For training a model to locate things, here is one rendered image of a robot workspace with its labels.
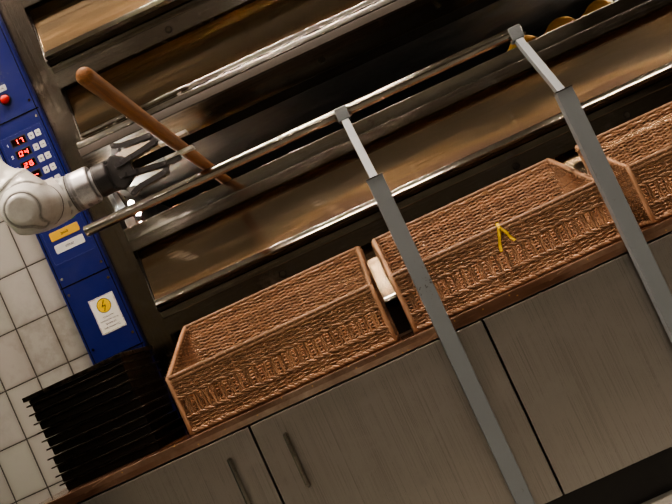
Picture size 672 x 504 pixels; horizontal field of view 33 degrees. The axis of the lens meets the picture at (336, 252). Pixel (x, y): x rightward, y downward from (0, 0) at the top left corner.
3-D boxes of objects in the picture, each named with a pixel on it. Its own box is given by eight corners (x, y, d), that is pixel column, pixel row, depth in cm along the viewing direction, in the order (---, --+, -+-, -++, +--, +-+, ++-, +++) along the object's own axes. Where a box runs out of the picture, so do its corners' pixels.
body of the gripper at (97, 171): (92, 168, 261) (128, 151, 260) (107, 201, 260) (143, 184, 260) (83, 164, 253) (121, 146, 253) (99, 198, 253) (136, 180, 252)
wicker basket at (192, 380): (220, 416, 319) (180, 327, 321) (402, 333, 317) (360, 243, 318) (187, 438, 270) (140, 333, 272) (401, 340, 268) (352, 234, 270)
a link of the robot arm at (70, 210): (87, 213, 262) (75, 217, 249) (27, 241, 263) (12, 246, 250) (67, 171, 262) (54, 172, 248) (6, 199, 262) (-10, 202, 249)
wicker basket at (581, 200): (409, 329, 317) (368, 240, 319) (593, 245, 316) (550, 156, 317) (412, 335, 269) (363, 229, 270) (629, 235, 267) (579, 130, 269)
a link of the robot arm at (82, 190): (86, 213, 261) (109, 202, 261) (75, 209, 252) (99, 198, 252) (70, 177, 262) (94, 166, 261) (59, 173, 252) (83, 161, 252)
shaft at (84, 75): (95, 79, 176) (87, 62, 176) (78, 87, 176) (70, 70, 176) (239, 187, 347) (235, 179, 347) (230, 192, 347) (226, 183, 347)
